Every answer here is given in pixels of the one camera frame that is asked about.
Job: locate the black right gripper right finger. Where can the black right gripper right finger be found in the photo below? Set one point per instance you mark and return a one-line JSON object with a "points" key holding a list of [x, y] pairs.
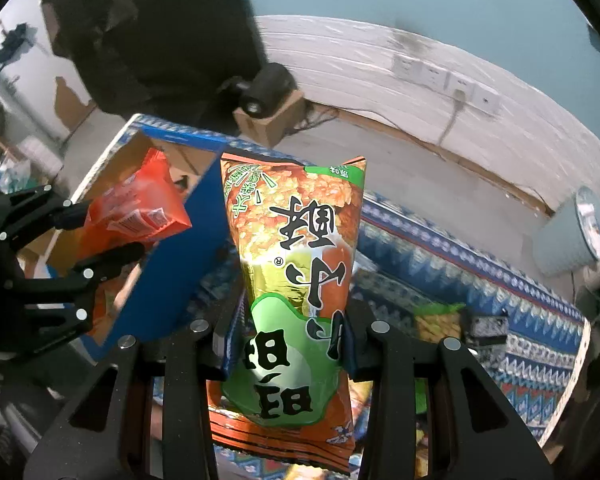
{"points": [[474, 432]]}

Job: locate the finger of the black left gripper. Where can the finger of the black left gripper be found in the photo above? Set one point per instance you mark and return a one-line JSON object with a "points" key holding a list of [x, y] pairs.
{"points": [[71, 216], [109, 264]]}

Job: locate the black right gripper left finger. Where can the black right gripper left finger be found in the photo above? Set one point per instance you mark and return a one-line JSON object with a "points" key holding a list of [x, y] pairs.
{"points": [[103, 432]]}

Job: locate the red orange snack packet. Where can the red orange snack packet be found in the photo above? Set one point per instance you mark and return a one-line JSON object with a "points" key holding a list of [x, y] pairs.
{"points": [[146, 207]]}

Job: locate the orange green rice cracker bag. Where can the orange green rice cracker bag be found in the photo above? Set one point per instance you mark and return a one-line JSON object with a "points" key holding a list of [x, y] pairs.
{"points": [[295, 228]]}

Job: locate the black snack bag white text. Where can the black snack bag white text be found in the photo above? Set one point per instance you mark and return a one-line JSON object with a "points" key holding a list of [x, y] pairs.
{"points": [[486, 336]]}

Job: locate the green bean snack bag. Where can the green bean snack bag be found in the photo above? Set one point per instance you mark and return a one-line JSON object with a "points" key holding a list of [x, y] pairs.
{"points": [[436, 321]]}

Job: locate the blue cardboard storage box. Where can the blue cardboard storage box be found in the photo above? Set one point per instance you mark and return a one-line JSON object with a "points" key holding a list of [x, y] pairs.
{"points": [[173, 269]]}

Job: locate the blue patterned tablecloth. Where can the blue patterned tablecloth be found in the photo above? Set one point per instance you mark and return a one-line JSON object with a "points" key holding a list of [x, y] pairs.
{"points": [[544, 333]]}

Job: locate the black hanging cloth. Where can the black hanging cloth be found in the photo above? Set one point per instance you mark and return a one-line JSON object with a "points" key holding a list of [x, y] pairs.
{"points": [[173, 59]]}

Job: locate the small brown cardboard box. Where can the small brown cardboard box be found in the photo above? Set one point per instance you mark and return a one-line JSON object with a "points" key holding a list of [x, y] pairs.
{"points": [[271, 130]]}

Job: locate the light blue waste bin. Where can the light blue waste bin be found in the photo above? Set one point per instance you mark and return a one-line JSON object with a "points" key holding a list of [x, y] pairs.
{"points": [[570, 240]]}

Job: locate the black camera on box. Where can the black camera on box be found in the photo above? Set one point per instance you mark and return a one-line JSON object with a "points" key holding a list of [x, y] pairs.
{"points": [[260, 97]]}

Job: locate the white wall socket strip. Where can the white wall socket strip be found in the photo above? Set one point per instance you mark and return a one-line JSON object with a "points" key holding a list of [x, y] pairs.
{"points": [[448, 83]]}

